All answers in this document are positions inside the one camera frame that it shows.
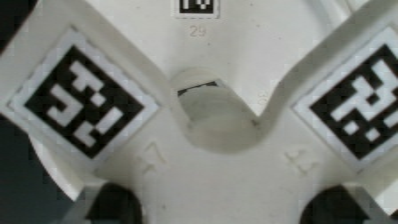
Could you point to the white round table top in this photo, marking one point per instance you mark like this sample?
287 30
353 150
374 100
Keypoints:
239 37

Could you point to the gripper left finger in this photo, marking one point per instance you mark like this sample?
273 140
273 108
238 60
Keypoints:
106 205

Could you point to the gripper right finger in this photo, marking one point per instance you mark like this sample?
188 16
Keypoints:
343 206

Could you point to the white cross-shaped table base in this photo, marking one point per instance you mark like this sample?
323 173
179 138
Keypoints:
88 99

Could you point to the white cylindrical table leg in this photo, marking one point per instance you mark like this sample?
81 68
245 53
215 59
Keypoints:
222 125

